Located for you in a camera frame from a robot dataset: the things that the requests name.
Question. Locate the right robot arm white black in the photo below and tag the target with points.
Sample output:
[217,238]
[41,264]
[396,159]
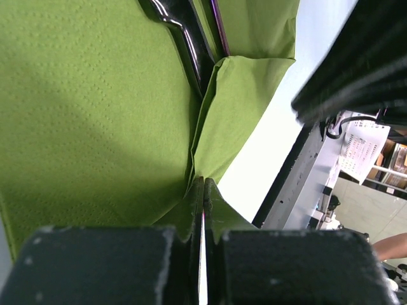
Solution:
[365,69]

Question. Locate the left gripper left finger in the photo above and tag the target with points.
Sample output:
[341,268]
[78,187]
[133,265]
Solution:
[158,264]

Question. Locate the person forearm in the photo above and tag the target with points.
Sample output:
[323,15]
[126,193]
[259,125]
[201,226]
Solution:
[393,247]

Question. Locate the green paper napkin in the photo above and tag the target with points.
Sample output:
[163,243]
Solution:
[99,125]

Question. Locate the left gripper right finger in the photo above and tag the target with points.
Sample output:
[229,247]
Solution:
[246,265]

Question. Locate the aluminium rail frame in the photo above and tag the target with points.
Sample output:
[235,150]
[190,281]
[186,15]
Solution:
[293,197]

